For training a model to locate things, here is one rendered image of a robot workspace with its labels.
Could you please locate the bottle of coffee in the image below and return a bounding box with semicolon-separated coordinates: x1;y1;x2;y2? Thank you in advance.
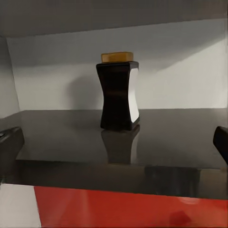
96;52;140;131

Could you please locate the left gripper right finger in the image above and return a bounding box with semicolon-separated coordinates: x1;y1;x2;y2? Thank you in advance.
213;126;228;164

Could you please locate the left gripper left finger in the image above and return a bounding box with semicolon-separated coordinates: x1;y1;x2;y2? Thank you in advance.
0;126;25;181

